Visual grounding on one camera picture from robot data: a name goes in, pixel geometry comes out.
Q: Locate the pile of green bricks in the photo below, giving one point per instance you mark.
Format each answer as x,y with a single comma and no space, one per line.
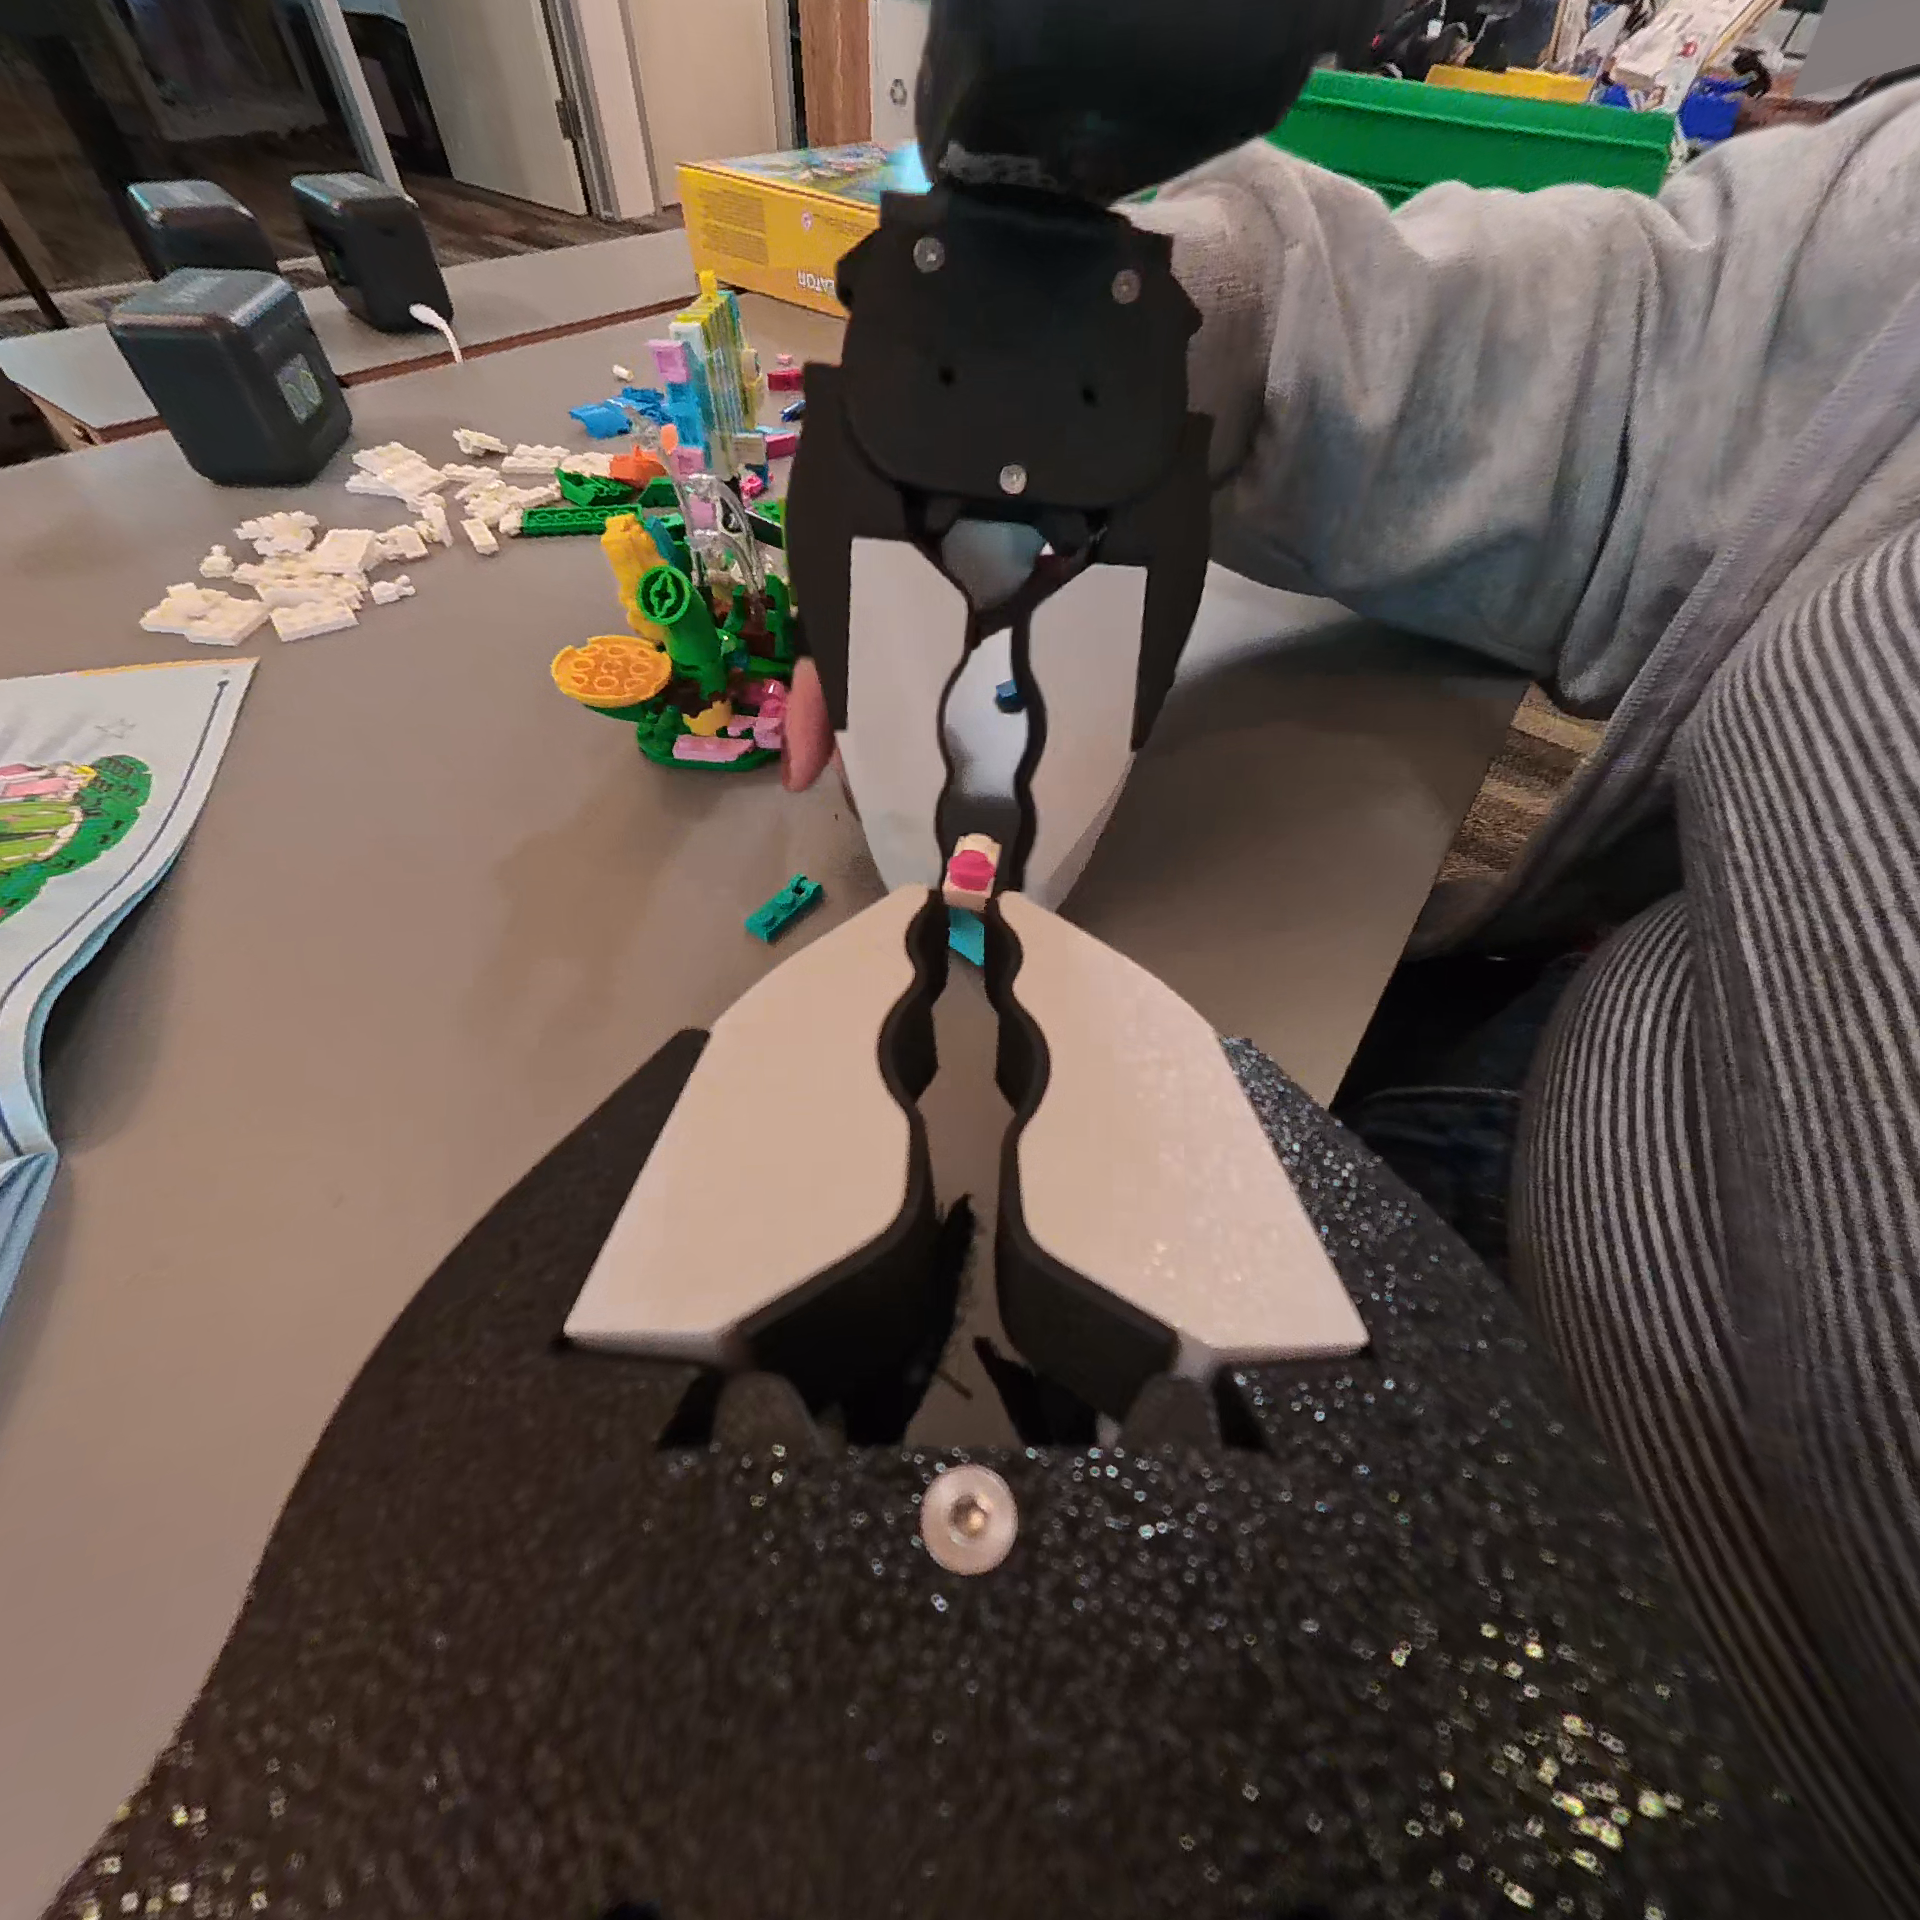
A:
578,516

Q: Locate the dark grey power station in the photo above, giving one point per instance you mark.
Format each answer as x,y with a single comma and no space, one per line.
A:
195,225
368,248
211,376

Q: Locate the person's right forearm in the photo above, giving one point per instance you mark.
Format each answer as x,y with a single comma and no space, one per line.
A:
1501,450

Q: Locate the green plastic bin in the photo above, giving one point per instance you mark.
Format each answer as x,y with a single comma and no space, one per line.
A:
1471,128

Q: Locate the yellow toy brick box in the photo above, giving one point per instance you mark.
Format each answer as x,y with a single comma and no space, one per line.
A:
763,225

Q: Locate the white door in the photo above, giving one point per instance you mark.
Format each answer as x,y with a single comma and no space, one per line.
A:
691,90

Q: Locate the pile of small coloured bricks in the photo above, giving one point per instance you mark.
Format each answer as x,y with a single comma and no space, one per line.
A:
630,405

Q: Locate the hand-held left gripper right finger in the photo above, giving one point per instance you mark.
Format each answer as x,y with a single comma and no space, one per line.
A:
1177,1200

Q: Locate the magenta round stud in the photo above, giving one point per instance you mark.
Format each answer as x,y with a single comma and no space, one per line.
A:
969,867

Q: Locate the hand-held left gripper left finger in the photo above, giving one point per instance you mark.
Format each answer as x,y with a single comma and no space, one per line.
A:
751,1185

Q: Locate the striped brick panel build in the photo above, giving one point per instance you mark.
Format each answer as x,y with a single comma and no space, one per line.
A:
721,358

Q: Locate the beige small brick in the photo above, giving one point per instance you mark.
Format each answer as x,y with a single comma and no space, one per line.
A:
968,896

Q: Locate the person's jeans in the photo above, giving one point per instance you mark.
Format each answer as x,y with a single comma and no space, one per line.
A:
1441,1141

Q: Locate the pile of white bricks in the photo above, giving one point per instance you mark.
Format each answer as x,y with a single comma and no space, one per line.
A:
225,616

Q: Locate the grey table with brown edge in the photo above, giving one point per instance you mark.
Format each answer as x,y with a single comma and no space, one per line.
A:
511,283

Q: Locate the grey desk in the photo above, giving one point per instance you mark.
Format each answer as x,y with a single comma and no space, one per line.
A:
375,973

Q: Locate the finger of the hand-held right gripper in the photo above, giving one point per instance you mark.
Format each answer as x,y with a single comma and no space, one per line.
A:
1089,705
886,675

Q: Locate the person's right hand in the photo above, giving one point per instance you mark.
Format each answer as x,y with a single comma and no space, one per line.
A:
806,742

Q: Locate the light blue instruction booklet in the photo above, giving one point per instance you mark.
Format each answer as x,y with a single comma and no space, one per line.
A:
89,930

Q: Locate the colourful brick flower model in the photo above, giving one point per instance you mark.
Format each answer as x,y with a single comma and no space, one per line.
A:
605,670

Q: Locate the teal small brick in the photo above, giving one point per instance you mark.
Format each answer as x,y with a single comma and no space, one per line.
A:
783,907

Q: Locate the wooden post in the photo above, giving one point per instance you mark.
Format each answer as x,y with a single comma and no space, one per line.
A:
834,67

